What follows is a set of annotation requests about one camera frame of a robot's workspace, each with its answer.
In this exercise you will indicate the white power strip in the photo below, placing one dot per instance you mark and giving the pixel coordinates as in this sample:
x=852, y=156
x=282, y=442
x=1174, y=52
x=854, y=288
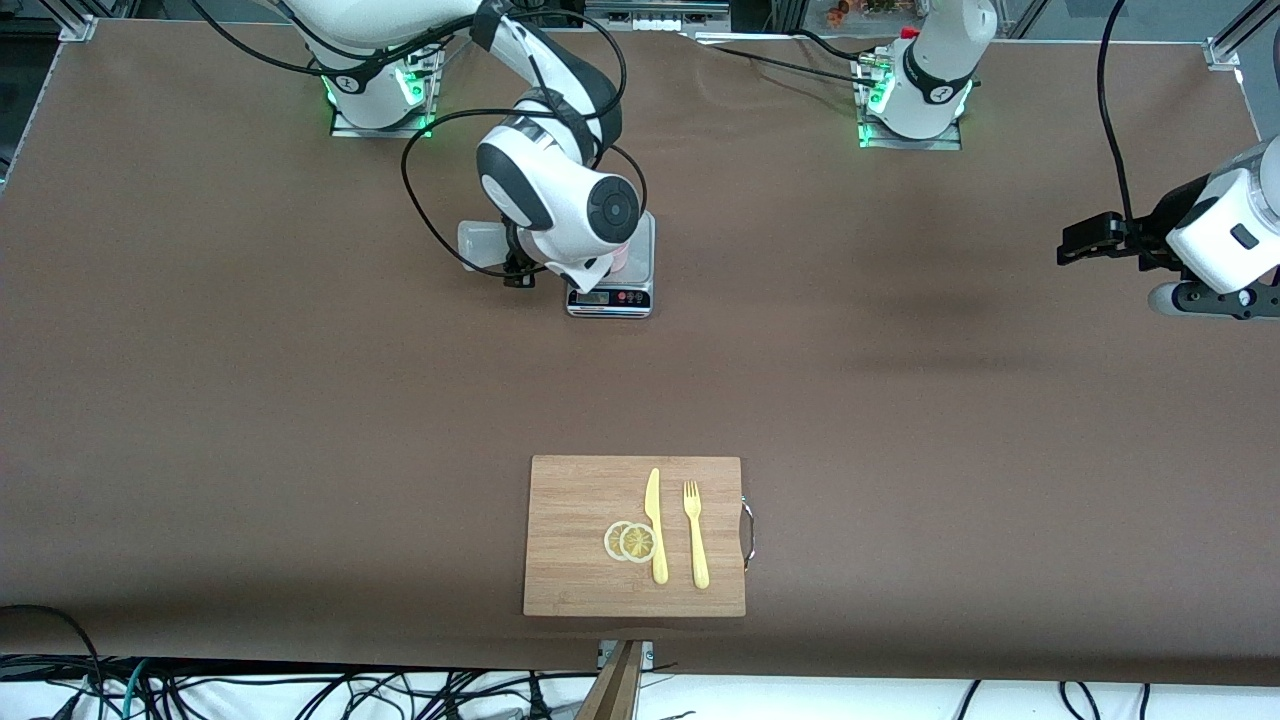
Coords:
x=650, y=24

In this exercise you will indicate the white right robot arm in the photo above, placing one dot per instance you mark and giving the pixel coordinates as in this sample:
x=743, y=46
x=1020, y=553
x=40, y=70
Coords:
x=560, y=190

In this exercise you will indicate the translucent squeeze bottle orange cap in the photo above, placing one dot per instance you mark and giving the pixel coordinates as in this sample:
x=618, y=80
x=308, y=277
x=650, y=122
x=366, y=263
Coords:
x=480, y=245

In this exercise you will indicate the silver digital kitchen scale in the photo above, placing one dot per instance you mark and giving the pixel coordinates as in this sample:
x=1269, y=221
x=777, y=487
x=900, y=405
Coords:
x=630, y=297

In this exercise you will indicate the lemon slice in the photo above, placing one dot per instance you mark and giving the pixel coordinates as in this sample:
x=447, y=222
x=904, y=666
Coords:
x=610, y=541
x=638, y=543

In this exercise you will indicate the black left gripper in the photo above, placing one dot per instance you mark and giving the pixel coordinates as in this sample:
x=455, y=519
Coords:
x=1157, y=232

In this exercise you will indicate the aluminium frame profile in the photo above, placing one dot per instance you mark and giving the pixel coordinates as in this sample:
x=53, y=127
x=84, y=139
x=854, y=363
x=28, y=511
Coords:
x=75, y=22
x=1235, y=35

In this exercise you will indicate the wooden cutting board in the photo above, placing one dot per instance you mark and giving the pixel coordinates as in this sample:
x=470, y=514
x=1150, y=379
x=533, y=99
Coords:
x=570, y=500

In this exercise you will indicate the pink plastic cup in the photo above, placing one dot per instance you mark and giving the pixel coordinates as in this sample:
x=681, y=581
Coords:
x=622, y=260

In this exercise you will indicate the yellow plastic knife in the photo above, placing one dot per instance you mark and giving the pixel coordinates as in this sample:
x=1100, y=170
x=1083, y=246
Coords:
x=657, y=540

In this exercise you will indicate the yellow plastic fork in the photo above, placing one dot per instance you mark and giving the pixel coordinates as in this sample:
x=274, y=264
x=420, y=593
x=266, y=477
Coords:
x=697, y=550

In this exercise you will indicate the metal bracket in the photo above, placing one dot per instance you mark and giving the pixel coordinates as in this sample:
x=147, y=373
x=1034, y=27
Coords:
x=648, y=652

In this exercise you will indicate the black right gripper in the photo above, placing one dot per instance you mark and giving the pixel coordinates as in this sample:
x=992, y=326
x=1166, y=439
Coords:
x=519, y=262

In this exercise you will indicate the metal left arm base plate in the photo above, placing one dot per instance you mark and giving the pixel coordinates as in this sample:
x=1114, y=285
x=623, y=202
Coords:
x=945, y=143

